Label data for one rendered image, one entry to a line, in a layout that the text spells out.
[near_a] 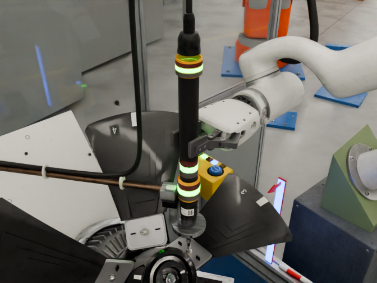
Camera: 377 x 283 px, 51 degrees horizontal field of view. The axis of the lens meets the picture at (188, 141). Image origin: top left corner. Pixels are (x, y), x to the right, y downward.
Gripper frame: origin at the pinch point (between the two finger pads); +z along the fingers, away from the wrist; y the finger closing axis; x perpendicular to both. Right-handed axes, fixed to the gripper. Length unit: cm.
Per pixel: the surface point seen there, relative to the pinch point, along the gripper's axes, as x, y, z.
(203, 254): -28.5, -3.0, -1.8
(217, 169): -38, 24, -36
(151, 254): -20.8, -0.5, 10.3
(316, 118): -145, 106, -271
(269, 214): -29.2, -5.1, -22.8
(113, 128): -6.5, 22.2, 1.6
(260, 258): -61, 3, -34
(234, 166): -97, 70, -105
